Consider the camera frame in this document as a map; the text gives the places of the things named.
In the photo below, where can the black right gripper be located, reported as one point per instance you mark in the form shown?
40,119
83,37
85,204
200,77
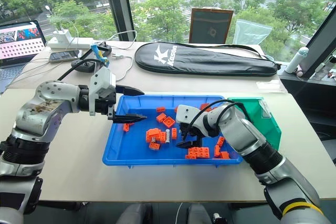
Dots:
194,130

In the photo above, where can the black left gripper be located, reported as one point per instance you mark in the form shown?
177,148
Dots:
103,103

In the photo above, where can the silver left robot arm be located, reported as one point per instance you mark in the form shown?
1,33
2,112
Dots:
39,113

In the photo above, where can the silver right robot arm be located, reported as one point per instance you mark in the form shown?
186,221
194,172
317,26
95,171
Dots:
246,132

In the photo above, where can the blue plastic bin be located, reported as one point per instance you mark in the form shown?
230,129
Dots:
136,153

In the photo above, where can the green plastic bin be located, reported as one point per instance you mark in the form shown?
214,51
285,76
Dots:
258,119

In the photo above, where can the wide flat orange brick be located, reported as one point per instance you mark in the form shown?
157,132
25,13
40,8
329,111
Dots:
197,153

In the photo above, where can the small orange toy brick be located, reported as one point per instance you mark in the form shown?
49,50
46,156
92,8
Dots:
168,121
161,109
216,151
225,155
162,137
176,110
161,117
221,141
174,133
155,146
126,127
206,106

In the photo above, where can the large orange toy brick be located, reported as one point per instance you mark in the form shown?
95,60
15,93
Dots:
152,134

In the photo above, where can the blue clamp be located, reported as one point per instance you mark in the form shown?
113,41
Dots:
99,54

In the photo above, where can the black round stand base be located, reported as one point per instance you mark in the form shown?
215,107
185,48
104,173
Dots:
84,66

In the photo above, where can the small black device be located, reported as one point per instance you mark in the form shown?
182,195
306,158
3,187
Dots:
106,48

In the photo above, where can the white power strip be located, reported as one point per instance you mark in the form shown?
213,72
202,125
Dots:
76,43

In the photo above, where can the black racket bag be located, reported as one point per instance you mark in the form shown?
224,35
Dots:
204,58

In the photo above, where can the white charger plug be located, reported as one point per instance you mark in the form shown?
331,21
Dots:
62,36

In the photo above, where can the clear plastic sheet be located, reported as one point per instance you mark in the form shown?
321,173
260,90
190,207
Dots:
268,85

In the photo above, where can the dark window pillar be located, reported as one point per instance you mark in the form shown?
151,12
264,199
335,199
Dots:
118,6

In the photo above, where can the wooden framed board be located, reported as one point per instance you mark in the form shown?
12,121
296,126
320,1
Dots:
210,26

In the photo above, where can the clear plastic bag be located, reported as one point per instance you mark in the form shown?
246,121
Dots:
252,35

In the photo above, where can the open laptop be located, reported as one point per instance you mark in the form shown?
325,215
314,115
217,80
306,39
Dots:
18,43

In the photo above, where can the white water bottle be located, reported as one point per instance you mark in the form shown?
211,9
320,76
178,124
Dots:
296,60

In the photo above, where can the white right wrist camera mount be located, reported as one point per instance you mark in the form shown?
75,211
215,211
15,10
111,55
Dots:
187,113

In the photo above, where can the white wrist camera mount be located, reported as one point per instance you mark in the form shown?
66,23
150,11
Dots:
103,81
187,113

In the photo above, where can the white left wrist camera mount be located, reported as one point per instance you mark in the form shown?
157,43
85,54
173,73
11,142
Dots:
103,81

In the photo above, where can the dark slanted window frame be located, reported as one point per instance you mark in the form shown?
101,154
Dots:
319,43

